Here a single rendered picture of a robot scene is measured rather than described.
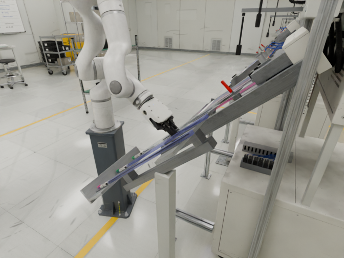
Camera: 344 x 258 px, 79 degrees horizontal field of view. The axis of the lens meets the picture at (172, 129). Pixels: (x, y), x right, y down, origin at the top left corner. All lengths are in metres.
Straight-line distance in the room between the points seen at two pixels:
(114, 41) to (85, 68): 0.41
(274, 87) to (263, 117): 1.62
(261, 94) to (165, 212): 0.57
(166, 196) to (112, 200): 0.91
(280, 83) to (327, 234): 0.67
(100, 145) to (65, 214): 0.70
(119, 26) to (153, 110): 0.32
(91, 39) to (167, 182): 0.76
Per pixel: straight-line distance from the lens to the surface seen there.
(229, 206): 1.15
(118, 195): 1.62
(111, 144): 1.35
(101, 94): 1.26
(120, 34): 0.84
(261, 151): 1.28
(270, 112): 2.40
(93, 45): 1.15
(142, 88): 0.80
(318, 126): 2.45
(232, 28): 9.86
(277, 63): 0.84
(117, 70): 0.74
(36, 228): 1.89
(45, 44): 7.60
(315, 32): 0.75
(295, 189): 1.14
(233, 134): 2.10
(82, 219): 1.80
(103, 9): 0.88
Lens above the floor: 1.30
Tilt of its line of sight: 28 degrees down
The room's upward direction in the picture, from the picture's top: straight up
